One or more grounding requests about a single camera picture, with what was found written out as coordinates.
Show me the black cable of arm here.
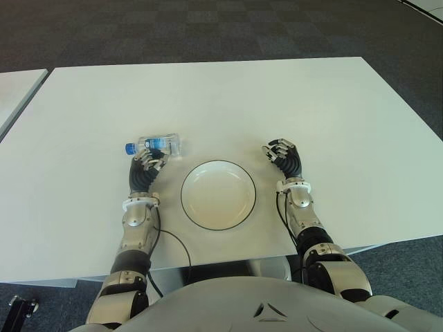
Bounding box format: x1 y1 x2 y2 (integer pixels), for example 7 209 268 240
146 203 192 298
275 191 309 285

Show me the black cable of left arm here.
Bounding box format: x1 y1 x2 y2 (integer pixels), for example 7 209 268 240
146 203 192 298

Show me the black metal stand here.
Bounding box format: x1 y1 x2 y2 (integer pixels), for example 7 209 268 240
8 295 39 317

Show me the clear water bottle blue cap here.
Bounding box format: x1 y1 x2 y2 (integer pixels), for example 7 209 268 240
123 133 183 158

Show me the white neighbouring table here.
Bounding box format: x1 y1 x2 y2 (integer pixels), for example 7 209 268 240
0 68 48 142

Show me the grey robot torso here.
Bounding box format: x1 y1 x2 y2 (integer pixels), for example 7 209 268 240
114 272 443 332

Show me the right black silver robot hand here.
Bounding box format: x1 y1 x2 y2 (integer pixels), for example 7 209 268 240
261 138 306 181

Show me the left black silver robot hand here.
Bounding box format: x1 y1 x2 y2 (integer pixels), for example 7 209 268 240
128 147 170 196

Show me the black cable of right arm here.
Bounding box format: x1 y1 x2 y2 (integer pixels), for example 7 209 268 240
275 191 309 285

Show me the white plate with black rim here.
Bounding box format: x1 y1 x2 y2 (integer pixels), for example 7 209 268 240
180 160 258 232

